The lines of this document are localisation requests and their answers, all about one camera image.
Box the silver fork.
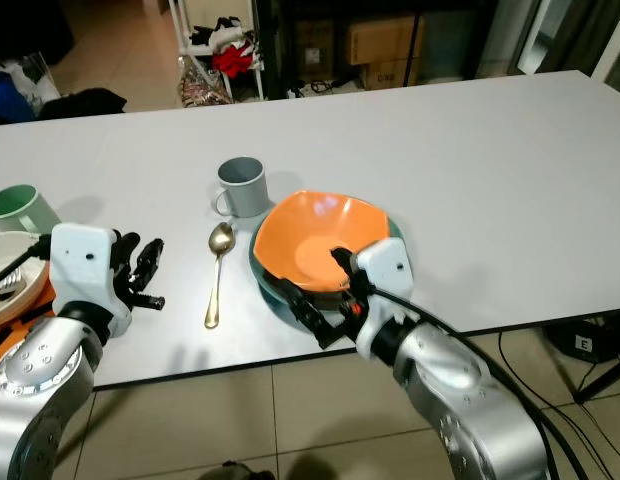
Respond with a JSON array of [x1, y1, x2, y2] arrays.
[[0, 268, 31, 306]]

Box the orange bowl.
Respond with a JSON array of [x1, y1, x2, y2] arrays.
[[253, 189, 392, 293]]

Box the teal plate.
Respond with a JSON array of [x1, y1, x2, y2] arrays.
[[246, 204, 407, 326]]

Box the gold spoon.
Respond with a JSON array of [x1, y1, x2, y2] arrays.
[[203, 221, 238, 331]]

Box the white ribbed bowl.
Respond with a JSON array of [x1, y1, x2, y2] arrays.
[[0, 231, 52, 327]]

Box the grey mug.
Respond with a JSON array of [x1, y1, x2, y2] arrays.
[[213, 156, 267, 219]]

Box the green mug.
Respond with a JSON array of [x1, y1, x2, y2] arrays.
[[0, 184, 52, 237]]

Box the orange plate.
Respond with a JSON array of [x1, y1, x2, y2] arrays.
[[0, 282, 57, 387]]

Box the black bag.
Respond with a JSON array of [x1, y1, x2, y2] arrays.
[[40, 87, 129, 122]]

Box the patterned bag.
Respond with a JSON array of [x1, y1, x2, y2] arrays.
[[177, 55, 234, 108]]

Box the small printed cardboard box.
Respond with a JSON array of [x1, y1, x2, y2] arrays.
[[360, 59, 422, 90]]

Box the blue bag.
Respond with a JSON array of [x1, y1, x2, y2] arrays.
[[0, 72, 37, 127]]

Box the white plastic bag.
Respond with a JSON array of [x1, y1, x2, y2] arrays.
[[0, 57, 57, 102]]

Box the red cloth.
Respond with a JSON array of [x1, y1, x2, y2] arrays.
[[211, 42, 255, 79]]

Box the dark cardboard box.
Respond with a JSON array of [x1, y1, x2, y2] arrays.
[[294, 19, 337, 72]]

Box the black cabinet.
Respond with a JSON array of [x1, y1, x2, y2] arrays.
[[255, 0, 503, 100]]

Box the large cardboard box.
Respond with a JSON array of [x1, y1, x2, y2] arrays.
[[345, 14, 427, 64]]

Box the white shelf rack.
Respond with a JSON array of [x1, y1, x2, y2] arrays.
[[168, 0, 267, 103]]

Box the black and white clothes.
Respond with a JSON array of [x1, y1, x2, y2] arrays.
[[189, 17, 247, 50]]

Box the black box with label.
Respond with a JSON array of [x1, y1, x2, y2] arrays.
[[544, 319, 614, 367]]

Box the black stand leg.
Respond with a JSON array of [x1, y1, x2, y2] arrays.
[[571, 361, 620, 405]]

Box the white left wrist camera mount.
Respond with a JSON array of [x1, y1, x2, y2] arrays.
[[50, 222, 127, 323]]

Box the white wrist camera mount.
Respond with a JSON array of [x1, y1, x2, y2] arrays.
[[353, 238, 414, 361], [50, 222, 127, 323]]

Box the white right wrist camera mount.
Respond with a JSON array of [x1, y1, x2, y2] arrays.
[[353, 238, 414, 361]]

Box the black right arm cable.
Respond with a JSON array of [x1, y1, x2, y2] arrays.
[[368, 286, 586, 480]]

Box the white door frame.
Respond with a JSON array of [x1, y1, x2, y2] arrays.
[[515, 0, 587, 77]]

